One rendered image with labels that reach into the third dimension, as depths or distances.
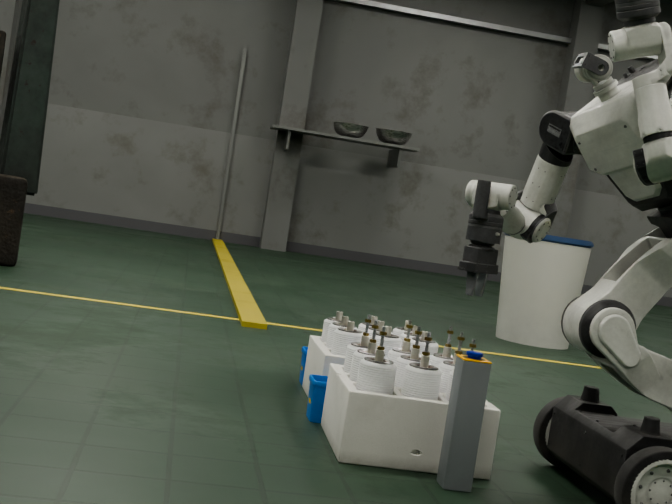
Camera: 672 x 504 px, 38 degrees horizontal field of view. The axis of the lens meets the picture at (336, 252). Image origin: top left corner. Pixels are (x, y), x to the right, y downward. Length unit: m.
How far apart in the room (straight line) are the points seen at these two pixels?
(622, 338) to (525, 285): 3.33
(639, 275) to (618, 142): 0.33
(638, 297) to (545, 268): 3.24
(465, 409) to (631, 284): 0.51
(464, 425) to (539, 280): 3.41
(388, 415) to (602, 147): 0.84
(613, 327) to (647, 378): 0.17
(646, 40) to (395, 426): 1.08
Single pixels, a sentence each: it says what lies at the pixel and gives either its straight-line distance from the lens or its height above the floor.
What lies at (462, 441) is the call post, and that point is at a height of 0.12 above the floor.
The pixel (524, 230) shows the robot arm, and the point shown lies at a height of 0.64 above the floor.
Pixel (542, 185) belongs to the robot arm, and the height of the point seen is 0.76.
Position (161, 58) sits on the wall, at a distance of 11.91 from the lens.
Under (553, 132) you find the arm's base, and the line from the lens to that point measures 2.64.
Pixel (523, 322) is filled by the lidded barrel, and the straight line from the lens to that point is 5.77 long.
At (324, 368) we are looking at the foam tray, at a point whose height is 0.14.
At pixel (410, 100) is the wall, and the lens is 12.15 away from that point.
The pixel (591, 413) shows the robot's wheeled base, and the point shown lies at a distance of 2.67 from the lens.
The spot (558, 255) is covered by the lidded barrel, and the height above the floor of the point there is 0.54.
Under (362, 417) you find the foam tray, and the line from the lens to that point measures 2.44.
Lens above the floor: 0.62
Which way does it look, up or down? 3 degrees down
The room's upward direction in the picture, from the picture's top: 9 degrees clockwise
